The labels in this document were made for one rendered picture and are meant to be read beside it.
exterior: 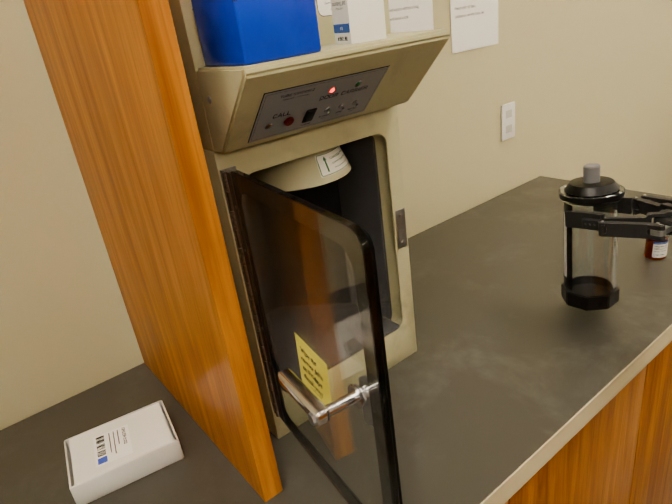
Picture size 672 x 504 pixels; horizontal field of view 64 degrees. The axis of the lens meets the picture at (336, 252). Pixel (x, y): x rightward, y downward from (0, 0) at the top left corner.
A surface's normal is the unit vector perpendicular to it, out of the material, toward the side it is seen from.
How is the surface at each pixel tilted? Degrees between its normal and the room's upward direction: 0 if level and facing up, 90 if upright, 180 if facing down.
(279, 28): 90
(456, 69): 90
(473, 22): 90
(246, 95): 135
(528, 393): 0
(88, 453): 0
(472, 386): 0
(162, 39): 90
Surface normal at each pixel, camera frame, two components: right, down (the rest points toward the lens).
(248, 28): 0.62, 0.25
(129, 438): -0.13, -0.91
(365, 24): 0.40, 0.32
